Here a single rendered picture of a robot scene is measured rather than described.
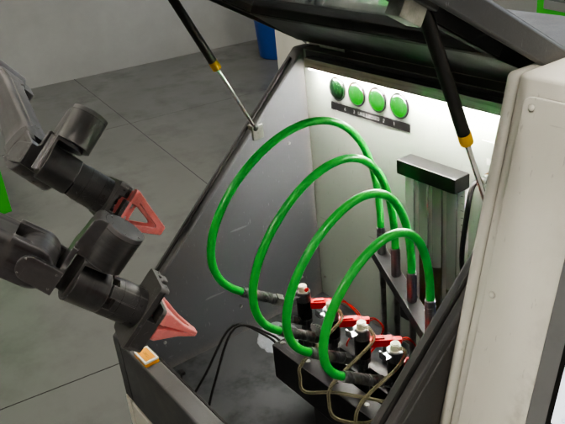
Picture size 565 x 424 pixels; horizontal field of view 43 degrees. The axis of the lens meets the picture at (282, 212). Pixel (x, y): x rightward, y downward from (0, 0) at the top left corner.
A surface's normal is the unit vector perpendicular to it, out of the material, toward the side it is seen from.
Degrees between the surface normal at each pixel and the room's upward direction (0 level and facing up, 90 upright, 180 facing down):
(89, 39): 90
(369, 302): 90
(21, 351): 0
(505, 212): 76
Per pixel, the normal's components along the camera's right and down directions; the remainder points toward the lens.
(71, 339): -0.09, -0.89
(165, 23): 0.48, 0.35
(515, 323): -0.80, 0.11
